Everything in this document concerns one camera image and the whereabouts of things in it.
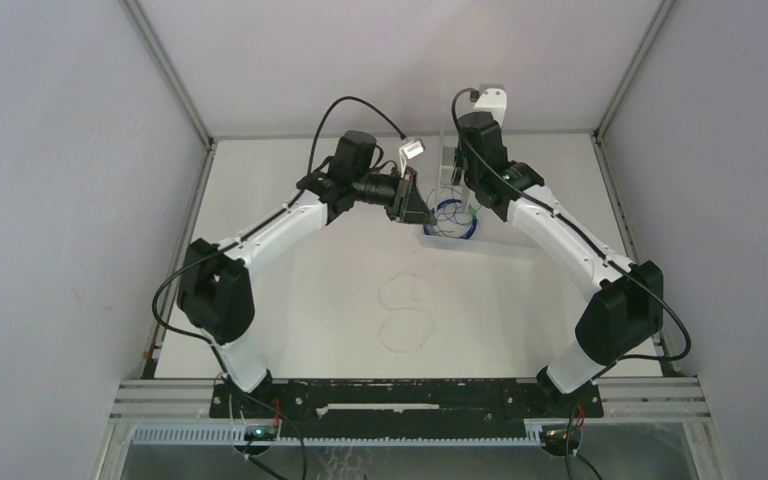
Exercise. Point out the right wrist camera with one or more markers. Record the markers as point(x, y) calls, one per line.
point(491, 98)

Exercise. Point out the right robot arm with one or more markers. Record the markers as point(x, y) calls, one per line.
point(624, 299)

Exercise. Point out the white slotted cable duct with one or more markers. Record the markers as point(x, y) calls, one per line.
point(262, 435)

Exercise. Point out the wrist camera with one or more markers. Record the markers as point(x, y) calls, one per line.
point(491, 98)
point(410, 149)

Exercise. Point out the white cable spool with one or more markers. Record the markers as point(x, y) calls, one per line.
point(449, 183)

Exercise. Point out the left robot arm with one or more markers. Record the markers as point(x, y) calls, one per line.
point(215, 291)

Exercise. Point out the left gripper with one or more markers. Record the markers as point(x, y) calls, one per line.
point(409, 206)

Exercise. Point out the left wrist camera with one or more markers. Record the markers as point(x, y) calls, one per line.
point(410, 149)

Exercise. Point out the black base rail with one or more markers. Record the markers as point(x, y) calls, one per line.
point(445, 407)

